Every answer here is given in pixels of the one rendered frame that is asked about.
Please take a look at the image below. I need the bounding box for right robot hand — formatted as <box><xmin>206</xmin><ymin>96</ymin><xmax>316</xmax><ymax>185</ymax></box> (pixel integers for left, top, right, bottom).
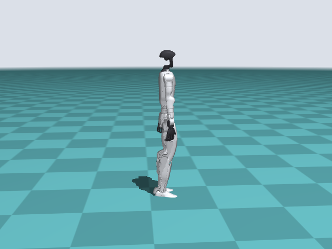
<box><xmin>165</xmin><ymin>120</ymin><xmax>176</xmax><ymax>141</ymax></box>

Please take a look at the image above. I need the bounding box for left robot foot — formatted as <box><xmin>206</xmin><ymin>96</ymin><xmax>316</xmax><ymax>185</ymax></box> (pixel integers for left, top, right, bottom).
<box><xmin>153</xmin><ymin>187</ymin><xmax>173</xmax><ymax>194</ymax></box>

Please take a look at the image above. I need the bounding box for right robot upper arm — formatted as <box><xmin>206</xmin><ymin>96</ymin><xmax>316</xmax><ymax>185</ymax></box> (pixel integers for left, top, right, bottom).
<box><xmin>163</xmin><ymin>74</ymin><xmax>175</xmax><ymax>102</ymax></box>

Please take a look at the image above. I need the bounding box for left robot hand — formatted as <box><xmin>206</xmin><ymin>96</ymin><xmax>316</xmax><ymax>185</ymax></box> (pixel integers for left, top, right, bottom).
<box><xmin>157</xmin><ymin>123</ymin><xmax>162</xmax><ymax>133</ymax></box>

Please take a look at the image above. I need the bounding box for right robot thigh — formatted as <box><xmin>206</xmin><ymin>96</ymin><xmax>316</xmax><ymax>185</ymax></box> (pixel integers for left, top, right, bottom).
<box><xmin>160</xmin><ymin>119</ymin><xmax>177</xmax><ymax>163</ymax></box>

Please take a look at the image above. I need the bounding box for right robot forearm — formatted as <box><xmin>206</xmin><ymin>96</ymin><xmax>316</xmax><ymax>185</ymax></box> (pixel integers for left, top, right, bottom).
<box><xmin>166</xmin><ymin>97</ymin><xmax>174</xmax><ymax>125</ymax></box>

